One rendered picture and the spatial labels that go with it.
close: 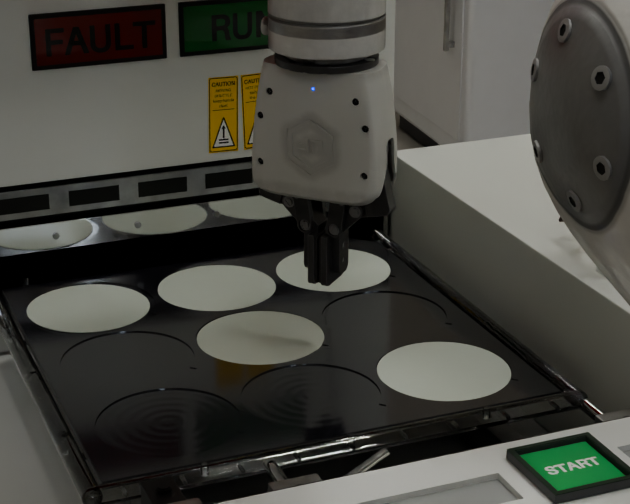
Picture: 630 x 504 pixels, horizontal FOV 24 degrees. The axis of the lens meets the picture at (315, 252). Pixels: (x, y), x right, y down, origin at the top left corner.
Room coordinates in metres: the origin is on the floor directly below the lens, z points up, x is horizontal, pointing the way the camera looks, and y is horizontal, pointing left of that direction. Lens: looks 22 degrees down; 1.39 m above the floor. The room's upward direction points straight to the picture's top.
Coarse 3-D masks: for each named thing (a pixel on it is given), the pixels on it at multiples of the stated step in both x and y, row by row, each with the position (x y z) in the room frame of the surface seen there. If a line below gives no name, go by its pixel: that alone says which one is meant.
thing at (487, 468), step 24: (576, 432) 0.78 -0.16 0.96; (600, 432) 0.78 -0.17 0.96; (624, 432) 0.78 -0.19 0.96; (456, 456) 0.75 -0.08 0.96; (480, 456) 0.75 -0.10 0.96; (504, 456) 0.75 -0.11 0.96; (624, 456) 0.75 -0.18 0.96; (336, 480) 0.72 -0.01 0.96; (360, 480) 0.72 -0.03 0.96; (384, 480) 0.72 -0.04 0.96; (408, 480) 0.72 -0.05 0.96; (432, 480) 0.72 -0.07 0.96; (456, 480) 0.72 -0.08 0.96; (480, 480) 0.73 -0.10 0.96; (504, 480) 0.72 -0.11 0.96; (528, 480) 0.72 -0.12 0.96
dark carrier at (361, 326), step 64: (256, 256) 1.22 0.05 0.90; (384, 256) 1.22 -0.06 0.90; (192, 320) 1.08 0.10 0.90; (320, 320) 1.08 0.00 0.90; (384, 320) 1.08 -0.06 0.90; (448, 320) 1.08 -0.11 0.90; (64, 384) 0.96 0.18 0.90; (128, 384) 0.96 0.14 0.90; (192, 384) 0.96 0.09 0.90; (256, 384) 0.96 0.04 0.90; (320, 384) 0.96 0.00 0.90; (384, 384) 0.96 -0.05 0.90; (512, 384) 0.96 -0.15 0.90; (128, 448) 0.87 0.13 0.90; (192, 448) 0.87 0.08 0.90; (256, 448) 0.87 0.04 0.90
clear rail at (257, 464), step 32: (448, 416) 0.91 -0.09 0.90; (480, 416) 0.91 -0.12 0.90; (512, 416) 0.92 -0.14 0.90; (288, 448) 0.86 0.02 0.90; (320, 448) 0.87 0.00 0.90; (352, 448) 0.87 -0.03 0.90; (384, 448) 0.88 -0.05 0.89; (128, 480) 0.82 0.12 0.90; (192, 480) 0.83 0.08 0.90; (224, 480) 0.84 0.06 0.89
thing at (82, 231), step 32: (256, 192) 1.27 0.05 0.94; (0, 224) 1.19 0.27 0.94; (32, 224) 1.19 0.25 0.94; (64, 224) 1.19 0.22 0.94; (96, 224) 1.21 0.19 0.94; (128, 224) 1.22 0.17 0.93; (160, 224) 1.23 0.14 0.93; (192, 224) 1.24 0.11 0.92; (224, 224) 1.25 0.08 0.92; (384, 224) 1.31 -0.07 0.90; (0, 256) 1.17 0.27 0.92
